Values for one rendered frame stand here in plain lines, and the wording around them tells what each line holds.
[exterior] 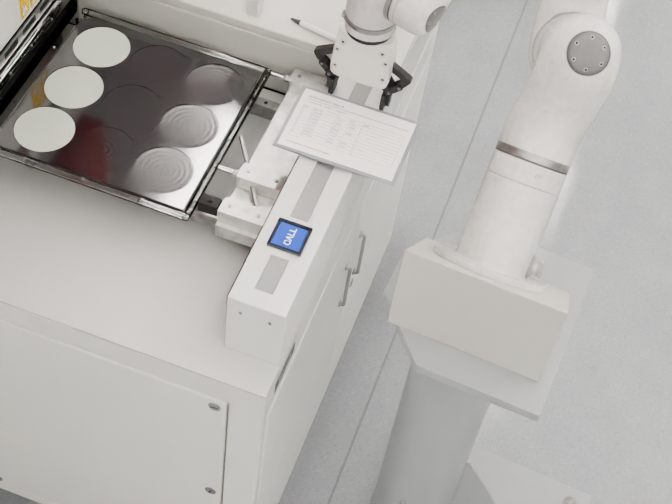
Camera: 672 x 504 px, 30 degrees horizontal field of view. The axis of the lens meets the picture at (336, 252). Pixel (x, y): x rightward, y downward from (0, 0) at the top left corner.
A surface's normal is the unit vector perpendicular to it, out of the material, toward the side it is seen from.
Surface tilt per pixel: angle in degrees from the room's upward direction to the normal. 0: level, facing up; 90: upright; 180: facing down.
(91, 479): 90
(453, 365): 0
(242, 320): 90
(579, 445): 0
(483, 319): 90
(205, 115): 0
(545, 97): 82
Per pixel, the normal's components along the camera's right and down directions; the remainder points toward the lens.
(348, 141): 0.10, -0.60
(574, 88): -0.17, 0.68
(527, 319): -0.38, 0.72
